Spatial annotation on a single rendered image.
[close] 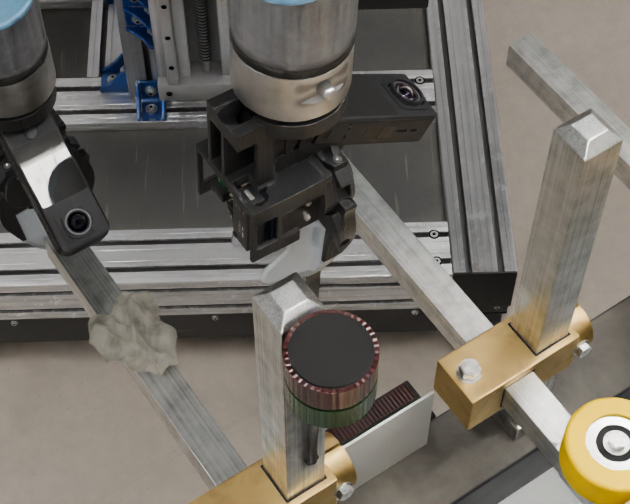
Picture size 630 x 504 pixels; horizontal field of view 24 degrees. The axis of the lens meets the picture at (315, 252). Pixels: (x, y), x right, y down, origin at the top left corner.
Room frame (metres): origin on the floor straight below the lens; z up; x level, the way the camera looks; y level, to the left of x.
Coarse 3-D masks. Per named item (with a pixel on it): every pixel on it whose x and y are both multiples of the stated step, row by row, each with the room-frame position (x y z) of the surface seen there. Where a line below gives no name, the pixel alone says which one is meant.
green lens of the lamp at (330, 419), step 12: (288, 396) 0.43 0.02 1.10; (372, 396) 0.43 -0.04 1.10; (300, 408) 0.42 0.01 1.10; (312, 408) 0.42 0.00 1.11; (348, 408) 0.42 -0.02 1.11; (360, 408) 0.42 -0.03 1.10; (312, 420) 0.42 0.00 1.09; (324, 420) 0.42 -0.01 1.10; (336, 420) 0.42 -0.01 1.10; (348, 420) 0.42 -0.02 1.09
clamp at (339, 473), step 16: (336, 448) 0.51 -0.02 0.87; (256, 464) 0.49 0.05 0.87; (336, 464) 0.50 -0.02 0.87; (352, 464) 0.50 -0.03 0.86; (240, 480) 0.48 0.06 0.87; (256, 480) 0.48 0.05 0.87; (272, 480) 0.48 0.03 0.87; (320, 480) 0.48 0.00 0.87; (336, 480) 0.48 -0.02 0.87; (352, 480) 0.49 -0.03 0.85; (208, 496) 0.47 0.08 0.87; (224, 496) 0.47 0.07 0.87; (240, 496) 0.47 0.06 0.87; (256, 496) 0.47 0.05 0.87; (272, 496) 0.47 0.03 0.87; (304, 496) 0.47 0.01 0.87; (320, 496) 0.47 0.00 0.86; (336, 496) 0.48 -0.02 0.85
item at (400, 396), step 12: (384, 396) 0.64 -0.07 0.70; (396, 396) 0.64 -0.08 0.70; (408, 396) 0.64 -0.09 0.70; (372, 408) 0.63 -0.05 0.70; (384, 408) 0.63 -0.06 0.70; (396, 408) 0.63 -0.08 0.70; (360, 420) 0.62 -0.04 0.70; (372, 420) 0.62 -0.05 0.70; (336, 432) 0.61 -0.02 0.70; (348, 432) 0.61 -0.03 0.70
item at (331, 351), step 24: (312, 336) 0.46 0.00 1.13; (336, 336) 0.46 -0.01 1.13; (360, 336) 0.46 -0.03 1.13; (312, 360) 0.44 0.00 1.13; (336, 360) 0.44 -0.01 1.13; (360, 360) 0.44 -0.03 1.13; (312, 384) 0.42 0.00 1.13; (336, 384) 0.42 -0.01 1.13; (312, 432) 0.47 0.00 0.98; (312, 456) 0.47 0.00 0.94
